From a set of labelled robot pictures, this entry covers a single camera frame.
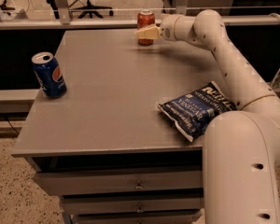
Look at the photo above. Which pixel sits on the red coke can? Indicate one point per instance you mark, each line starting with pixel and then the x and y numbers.
pixel 144 18

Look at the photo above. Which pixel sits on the blue kettle chips bag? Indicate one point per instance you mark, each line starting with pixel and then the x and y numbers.
pixel 192 112

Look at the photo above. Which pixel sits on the bottom grey drawer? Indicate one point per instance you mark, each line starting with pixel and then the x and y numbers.
pixel 169 217

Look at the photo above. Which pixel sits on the middle grey drawer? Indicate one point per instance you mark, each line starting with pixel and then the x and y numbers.
pixel 130 205

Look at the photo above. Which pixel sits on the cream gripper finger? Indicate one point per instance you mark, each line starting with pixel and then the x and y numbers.
pixel 149 32

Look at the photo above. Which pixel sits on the blue pepsi can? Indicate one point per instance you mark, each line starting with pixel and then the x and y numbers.
pixel 49 74

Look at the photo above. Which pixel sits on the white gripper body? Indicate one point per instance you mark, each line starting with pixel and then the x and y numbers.
pixel 167 28

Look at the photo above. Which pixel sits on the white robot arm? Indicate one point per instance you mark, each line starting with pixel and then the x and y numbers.
pixel 242 147

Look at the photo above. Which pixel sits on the metal window frame rail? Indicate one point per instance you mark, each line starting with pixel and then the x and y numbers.
pixel 16 20

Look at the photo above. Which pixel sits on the grey drawer cabinet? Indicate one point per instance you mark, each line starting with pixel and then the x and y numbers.
pixel 108 119

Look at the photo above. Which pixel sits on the top grey drawer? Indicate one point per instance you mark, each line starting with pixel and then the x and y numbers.
pixel 123 180

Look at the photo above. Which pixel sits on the grey drawer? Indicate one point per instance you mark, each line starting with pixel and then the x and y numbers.
pixel 123 180
pixel 169 217
pixel 130 205

